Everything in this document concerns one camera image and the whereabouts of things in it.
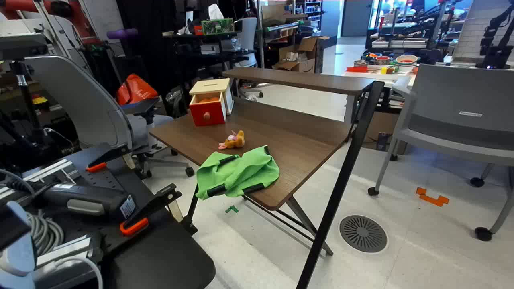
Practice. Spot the orange yellow rabbit toy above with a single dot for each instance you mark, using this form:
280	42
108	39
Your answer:
233	140

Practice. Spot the wooden box with red drawer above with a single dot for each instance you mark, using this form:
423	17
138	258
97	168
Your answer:
209	102

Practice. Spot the brown desk with black legs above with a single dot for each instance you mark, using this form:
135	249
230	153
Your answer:
278	134

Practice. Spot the green cloth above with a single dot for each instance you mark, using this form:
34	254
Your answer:
238	171

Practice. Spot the small green floor tape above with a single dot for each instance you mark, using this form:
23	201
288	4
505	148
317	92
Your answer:
232	209

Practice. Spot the cardboard boxes stack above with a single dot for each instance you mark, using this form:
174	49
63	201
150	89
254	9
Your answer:
299	54

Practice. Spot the green box on shelf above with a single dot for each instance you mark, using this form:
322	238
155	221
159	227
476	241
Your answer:
217	26

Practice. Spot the orange bag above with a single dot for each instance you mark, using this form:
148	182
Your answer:
137	91

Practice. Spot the round metal floor drain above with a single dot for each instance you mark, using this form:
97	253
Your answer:
363	233

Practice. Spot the black base platform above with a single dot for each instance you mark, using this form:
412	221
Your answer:
161	258

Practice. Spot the purple roll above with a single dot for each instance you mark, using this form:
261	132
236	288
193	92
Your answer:
122	33

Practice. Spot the black gray handheld device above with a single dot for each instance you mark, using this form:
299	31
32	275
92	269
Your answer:
89	201

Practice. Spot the gray office chair with wheels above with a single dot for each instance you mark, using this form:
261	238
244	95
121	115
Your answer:
81	102

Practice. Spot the gray plastic chair with castors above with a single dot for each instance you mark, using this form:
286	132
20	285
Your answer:
460	118

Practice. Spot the orange floor bracket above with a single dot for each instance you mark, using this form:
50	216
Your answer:
431	198

